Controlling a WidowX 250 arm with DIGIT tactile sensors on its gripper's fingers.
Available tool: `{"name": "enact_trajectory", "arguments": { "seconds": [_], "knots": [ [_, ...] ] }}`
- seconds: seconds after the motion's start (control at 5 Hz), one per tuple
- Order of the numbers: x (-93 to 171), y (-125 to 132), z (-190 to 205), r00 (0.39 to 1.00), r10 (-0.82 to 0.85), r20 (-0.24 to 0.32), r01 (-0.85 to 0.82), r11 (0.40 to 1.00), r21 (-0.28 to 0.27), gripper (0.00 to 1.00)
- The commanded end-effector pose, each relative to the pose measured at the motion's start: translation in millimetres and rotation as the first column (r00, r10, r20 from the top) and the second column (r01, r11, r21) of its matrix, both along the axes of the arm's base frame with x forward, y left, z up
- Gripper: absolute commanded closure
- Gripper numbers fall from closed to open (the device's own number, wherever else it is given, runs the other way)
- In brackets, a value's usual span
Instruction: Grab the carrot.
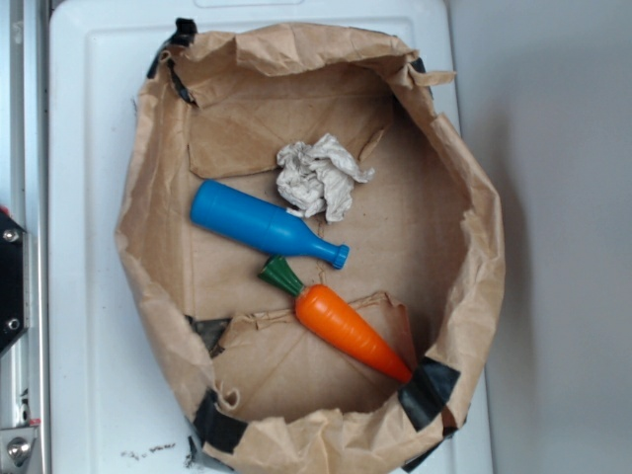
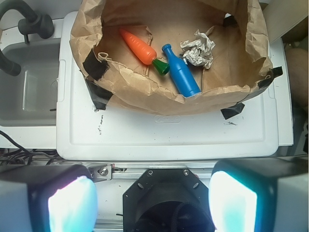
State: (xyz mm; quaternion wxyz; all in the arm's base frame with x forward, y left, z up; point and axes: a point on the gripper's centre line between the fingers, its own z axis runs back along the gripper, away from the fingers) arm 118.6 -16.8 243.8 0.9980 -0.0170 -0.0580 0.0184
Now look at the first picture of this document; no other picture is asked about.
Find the orange toy carrot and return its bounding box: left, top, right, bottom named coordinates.
left=259, top=256, right=412, bottom=383

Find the crumpled white paper tissue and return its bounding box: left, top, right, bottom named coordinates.
left=276, top=133, right=375, bottom=223

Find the blue toy bottle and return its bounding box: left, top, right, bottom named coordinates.
left=190, top=180, right=350, bottom=270

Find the brown paper bag bin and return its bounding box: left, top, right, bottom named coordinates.
left=116, top=20, right=506, bottom=473

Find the white plastic tray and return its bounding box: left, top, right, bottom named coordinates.
left=47, top=0, right=497, bottom=474

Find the black mounting plate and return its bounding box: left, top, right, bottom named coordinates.
left=0, top=206, right=27, bottom=356

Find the metal frame rail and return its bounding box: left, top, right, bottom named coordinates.
left=1, top=1, right=51, bottom=473

